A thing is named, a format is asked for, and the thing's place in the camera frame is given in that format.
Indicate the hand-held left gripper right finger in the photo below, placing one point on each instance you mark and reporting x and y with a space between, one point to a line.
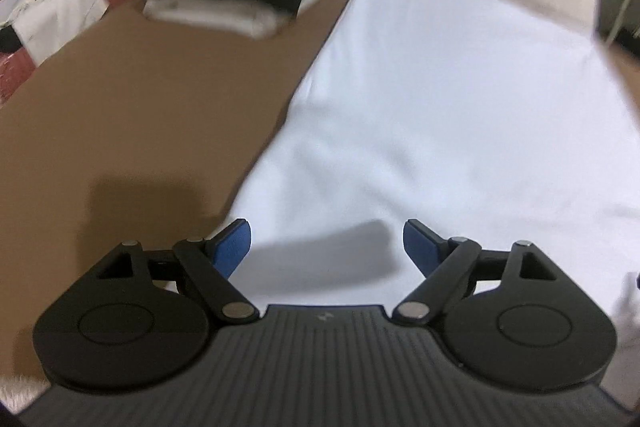
420 247

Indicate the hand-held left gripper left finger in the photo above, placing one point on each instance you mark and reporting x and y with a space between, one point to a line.
232 247

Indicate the white t-shirt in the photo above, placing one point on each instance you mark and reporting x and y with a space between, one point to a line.
450 132

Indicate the person's left forearm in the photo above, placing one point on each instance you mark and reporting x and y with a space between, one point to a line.
22 392

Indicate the cream printed crumpled garment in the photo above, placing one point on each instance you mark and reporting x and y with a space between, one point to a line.
55 14

